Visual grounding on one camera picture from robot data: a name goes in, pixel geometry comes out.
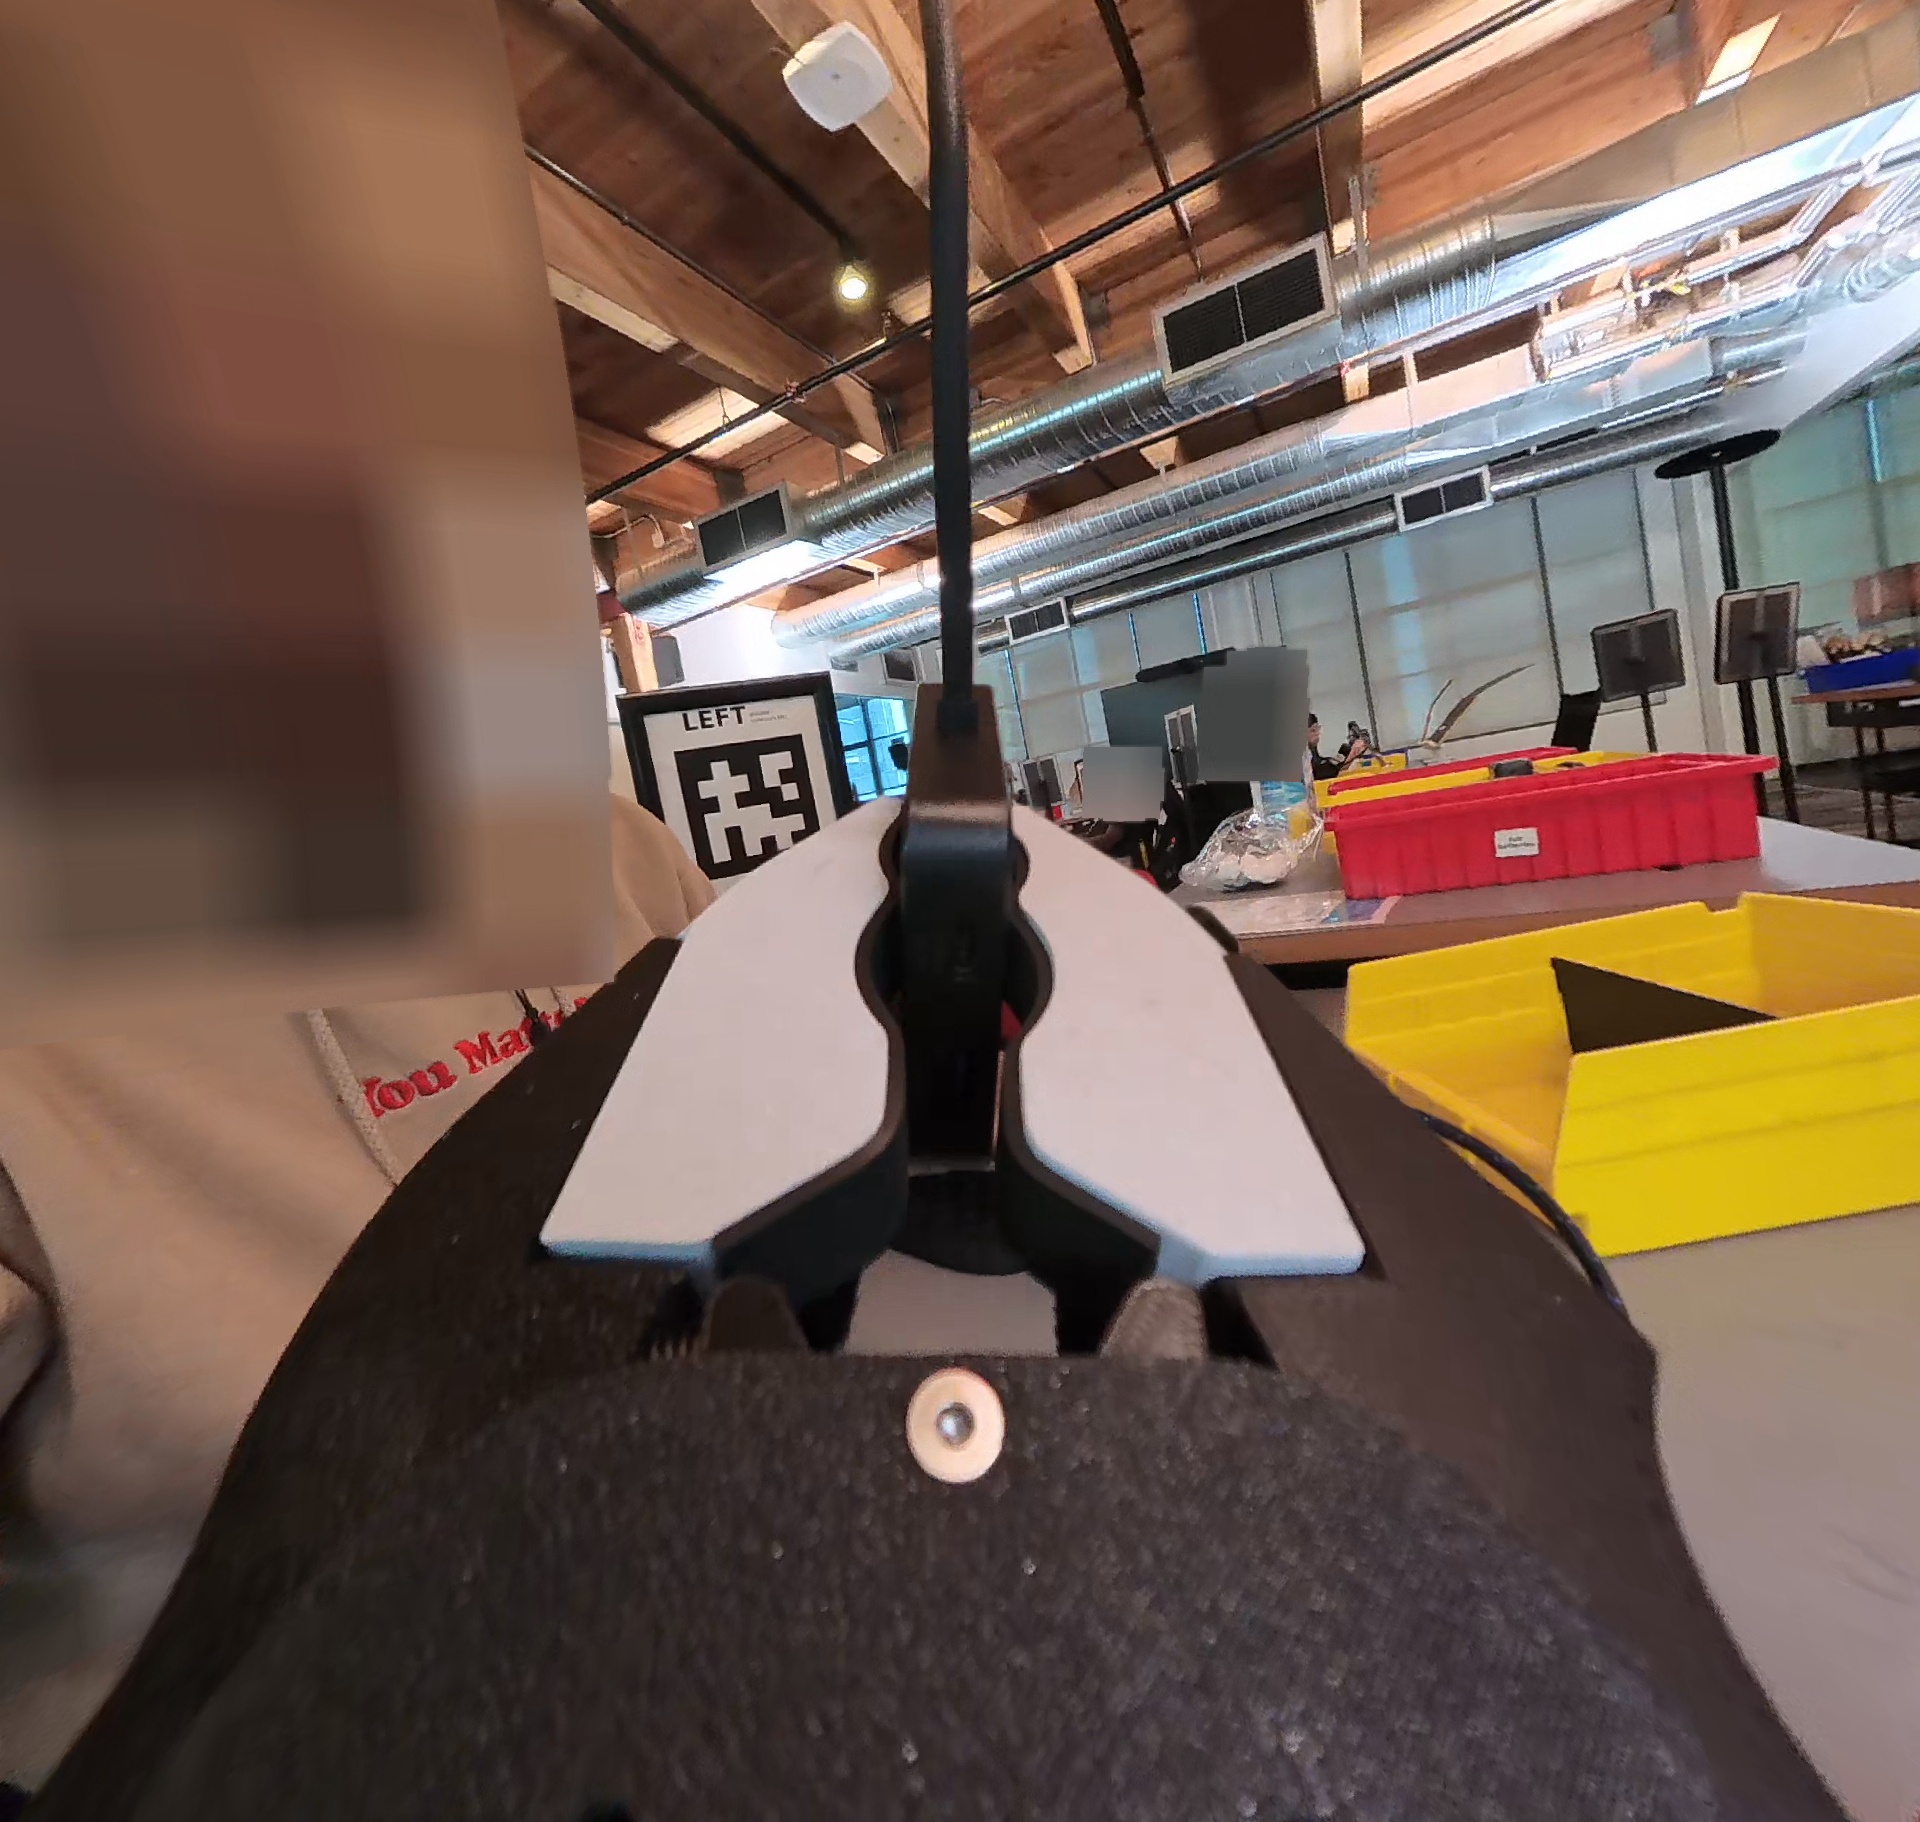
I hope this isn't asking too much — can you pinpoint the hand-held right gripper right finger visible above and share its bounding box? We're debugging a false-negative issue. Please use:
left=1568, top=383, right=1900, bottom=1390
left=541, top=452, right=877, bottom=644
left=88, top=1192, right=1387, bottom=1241
left=996, top=806, right=1368, bottom=1286

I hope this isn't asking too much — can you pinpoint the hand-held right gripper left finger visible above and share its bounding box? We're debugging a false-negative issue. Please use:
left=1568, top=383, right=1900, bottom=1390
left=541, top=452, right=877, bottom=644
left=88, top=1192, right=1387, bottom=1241
left=538, top=796, right=914, bottom=1272

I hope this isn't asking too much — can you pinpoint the black hub adapter with cable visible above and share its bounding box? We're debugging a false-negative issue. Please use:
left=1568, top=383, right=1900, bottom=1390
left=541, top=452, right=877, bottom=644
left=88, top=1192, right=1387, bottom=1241
left=898, top=0, right=1034, bottom=1176

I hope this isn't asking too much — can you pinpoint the yellow plastic bin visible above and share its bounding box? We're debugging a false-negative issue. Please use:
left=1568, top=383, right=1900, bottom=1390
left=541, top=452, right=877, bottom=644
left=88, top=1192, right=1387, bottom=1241
left=1341, top=892, right=1920, bottom=1260

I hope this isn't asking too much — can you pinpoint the black framed marker sign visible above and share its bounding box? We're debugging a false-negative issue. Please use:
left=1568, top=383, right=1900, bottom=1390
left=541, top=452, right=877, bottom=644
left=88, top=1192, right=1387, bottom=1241
left=614, top=670, right=856, bottom=896

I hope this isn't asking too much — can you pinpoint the clear plastic bag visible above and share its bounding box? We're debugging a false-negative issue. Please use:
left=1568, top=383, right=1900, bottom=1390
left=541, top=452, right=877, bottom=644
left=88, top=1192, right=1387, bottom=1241
left=1197, top=800, right=1328, bottom=894

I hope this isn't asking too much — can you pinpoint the yellow tray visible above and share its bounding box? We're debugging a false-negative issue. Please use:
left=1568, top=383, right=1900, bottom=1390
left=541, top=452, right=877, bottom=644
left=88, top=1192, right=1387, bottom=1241
left=1311, top=747, right=1628, bottom=806

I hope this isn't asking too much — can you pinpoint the black bin divider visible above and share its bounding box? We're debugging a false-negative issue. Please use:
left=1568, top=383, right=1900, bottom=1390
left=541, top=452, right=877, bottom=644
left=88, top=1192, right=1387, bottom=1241
left=1548, top=957, right=1785, bottom=1060

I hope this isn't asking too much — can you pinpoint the person in beige hoodie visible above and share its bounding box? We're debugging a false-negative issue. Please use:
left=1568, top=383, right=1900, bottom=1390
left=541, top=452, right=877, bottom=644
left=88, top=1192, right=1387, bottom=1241
left=0, top=793, right=721, bottom=1797

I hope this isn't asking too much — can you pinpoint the marker sign on stand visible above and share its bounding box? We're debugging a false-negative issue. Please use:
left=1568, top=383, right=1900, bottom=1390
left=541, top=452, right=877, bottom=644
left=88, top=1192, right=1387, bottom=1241
left=1589, top=607, right=1687, bottom=759
left=1714, top=580, right=1801, bottom=819

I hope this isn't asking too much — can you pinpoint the wooden top desk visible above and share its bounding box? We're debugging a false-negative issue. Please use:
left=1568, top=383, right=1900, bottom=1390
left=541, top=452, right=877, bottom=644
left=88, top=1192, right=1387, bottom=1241
left=1792, top=682, right=1920, bottom=840

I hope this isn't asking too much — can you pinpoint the black floor lamp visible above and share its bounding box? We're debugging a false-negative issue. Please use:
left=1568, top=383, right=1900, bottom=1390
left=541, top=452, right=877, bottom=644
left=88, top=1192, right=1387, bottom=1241
left=1651, top=426, right=1785, bottom=819

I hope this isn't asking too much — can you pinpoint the white ceiling access point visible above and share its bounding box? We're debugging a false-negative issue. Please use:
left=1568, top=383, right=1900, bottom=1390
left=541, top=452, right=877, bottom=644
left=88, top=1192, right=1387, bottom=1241
left=780, top=21, right=895, bottom=134

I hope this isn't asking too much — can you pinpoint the black cable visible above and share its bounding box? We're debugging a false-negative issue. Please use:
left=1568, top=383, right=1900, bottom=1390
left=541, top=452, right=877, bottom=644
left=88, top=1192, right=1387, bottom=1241
left=1387, top=1093, right=1635, bottom=1320

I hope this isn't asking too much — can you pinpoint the silver air duct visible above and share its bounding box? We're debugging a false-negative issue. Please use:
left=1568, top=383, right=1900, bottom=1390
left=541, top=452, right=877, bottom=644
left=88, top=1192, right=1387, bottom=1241
left=614, top=97, right=1920, bottom=653

